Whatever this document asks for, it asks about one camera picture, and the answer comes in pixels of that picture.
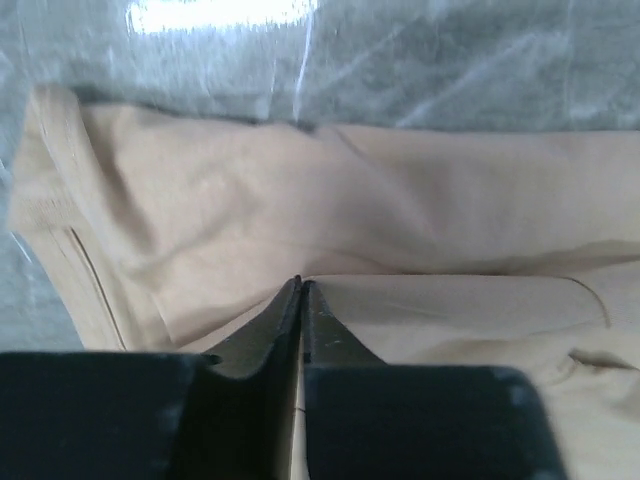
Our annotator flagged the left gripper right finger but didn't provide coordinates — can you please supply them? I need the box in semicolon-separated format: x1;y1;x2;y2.
301;281;386;368

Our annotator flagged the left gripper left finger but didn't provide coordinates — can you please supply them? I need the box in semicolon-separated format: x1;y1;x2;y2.
174;277;303;479

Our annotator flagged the beige t-shirt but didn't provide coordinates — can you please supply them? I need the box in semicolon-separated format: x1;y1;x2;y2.
1;86;639;479

